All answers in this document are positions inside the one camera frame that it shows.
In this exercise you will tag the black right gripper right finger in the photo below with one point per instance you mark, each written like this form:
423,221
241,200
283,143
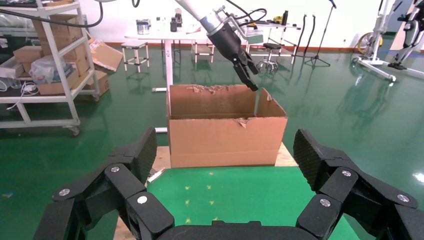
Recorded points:
364,205

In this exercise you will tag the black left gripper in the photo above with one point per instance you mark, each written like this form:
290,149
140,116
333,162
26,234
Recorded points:
228,41

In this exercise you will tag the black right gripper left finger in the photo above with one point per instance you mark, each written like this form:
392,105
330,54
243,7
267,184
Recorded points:
109,195

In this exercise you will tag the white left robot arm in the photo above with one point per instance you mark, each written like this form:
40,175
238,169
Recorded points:
195,8

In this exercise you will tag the large open cardboard carton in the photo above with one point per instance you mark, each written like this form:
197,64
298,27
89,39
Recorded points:
225,142

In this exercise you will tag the printed cardboard box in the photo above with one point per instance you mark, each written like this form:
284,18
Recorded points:
99,84

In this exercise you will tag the flat brown cardboard box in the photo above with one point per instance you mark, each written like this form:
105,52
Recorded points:
53,88

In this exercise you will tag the flattened cardboard sheet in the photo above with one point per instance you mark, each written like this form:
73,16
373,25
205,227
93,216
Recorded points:
106,56

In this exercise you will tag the small brown cardboard box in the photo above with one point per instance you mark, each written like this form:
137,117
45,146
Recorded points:
26,54

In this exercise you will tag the large brown cardboard box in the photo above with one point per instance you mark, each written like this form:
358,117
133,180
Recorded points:
63,31

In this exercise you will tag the black round swivel stool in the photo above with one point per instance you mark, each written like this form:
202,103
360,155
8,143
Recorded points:
272,46

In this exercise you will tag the yellow object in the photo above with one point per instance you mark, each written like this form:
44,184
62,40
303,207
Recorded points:
277,20

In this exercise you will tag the black bent tube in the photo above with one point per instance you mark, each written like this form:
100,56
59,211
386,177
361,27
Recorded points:
311,33
300,33

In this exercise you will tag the black bottle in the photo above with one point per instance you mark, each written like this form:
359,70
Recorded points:
285,18
173,26

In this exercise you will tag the black tripod stand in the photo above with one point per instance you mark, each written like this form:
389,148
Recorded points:
317,57

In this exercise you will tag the white standing desk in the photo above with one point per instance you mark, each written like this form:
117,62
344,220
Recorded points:
169,66

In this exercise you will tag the metal pot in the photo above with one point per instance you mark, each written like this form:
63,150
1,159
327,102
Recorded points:
143,28

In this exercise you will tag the green table mat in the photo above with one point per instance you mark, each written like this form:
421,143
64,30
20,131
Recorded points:
248,195

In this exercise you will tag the white shelf cart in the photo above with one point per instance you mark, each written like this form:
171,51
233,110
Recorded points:
39,98

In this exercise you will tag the small white stool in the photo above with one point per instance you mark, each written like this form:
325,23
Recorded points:
134,43

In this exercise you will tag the white metal stand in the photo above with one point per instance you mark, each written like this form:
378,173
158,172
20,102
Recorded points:
376,64

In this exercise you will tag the clear plastic bag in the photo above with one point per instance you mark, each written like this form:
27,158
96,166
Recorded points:
43,71

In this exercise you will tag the white black legged robot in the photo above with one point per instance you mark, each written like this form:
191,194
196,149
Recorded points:
412,30

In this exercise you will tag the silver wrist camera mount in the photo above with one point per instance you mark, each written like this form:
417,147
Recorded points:
255,38

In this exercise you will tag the white frame table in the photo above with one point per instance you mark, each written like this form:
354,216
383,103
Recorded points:
285,26

